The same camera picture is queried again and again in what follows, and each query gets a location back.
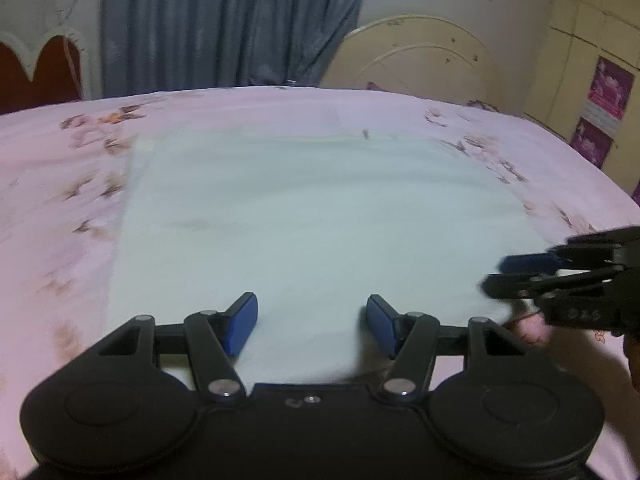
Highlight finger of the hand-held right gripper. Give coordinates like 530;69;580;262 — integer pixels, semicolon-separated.
499;226;640;276
480;266;626;302

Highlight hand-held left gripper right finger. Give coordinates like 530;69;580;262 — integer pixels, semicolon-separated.
366;294;528;405

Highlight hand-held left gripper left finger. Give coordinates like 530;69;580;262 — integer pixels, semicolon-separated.
98;292;259;403

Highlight light green knit sweater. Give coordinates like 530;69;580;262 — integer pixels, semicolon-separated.
106;127;557;393

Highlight pink floral bed sheet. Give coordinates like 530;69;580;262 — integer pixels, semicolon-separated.
0;86;640;480

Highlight cream wardrobe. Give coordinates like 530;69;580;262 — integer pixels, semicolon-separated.
522;0;640;196

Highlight cream arched headboard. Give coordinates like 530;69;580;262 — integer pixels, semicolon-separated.
319;14;501;108

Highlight blue curtain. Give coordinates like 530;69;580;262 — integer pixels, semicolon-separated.
100;0;383;97

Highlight red and white headboard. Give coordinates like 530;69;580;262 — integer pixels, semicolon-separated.
0;27;91;116

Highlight white cable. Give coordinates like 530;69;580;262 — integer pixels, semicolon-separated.
42;0;83;96

